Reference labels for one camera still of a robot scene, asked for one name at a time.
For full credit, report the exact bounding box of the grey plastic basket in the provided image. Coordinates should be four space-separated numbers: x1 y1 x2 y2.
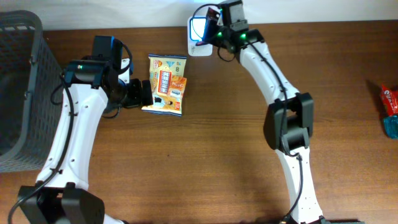
1 11 62 173

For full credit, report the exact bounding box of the blue mouthwash bottle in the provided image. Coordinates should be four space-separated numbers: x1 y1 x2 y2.
383 115 398 139

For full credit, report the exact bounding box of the dark crinkled wrapper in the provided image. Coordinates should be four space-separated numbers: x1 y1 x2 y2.
192 4 222 48

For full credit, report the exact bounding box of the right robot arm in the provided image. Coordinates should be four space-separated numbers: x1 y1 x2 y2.
201 1 326 223

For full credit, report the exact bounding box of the red snack packet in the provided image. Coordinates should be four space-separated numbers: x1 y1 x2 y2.
380 85 397 116

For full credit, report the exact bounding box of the white barcode scanner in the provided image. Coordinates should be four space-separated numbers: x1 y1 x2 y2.
187 16 213 57

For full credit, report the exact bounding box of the yellow snack bag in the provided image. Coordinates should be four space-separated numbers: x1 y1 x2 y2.
142 54 187 117

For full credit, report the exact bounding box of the orange small packet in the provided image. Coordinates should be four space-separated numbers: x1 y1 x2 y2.
167 76 187 99

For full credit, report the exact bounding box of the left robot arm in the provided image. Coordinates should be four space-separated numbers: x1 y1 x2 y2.
7 56 149 223

